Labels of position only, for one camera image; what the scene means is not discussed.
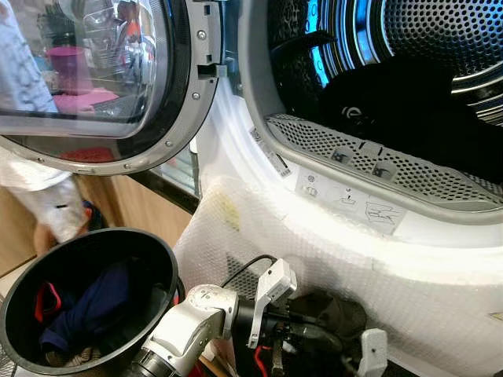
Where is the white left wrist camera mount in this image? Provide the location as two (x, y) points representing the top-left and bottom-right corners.
(247, 257), (299, 350)

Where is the red and black garment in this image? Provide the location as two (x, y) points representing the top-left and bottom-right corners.
(33, 280), (63, 325)

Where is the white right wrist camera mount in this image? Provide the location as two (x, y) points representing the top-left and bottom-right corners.
(357, 328), (389, 377)

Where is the black garment with white logo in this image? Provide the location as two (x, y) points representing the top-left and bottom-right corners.
(317, 57), (503, 186)

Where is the dark brown garment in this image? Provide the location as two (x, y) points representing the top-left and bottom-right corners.
(289, 290), (369, 377)

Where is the black round laundry basket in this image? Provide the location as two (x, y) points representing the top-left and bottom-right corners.
(0, 227), (184, 376)

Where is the white instruction label sticker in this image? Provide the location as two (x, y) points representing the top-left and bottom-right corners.
(294, 166), (408, 235)

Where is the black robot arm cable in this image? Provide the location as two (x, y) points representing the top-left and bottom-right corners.
(222, 253), (278, 288)

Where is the wooden cabinet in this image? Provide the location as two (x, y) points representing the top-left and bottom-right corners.
(75, 174), (198, 249)

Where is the perforated steel washer drum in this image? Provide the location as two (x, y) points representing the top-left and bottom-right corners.
(267, 0), (503, 130)

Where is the black drum paddle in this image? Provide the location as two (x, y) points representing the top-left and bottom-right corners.
(270, 29), (336, 62)

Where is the white front-load washing machine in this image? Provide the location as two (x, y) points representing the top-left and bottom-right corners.
(174, 0), (503, 377)

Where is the grey perforated lint filter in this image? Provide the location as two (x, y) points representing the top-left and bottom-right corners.
(265, 113), (503, 208)

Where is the round glass washer door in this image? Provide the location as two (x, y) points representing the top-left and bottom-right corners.
(0, 0), (227, 176)

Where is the navy blue garment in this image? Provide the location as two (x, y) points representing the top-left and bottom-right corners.
(39, 258), (152, 355)

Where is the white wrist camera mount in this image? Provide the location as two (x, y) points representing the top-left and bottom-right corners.
(357, 328), (389, 377)
(247, 257), (299, 350)

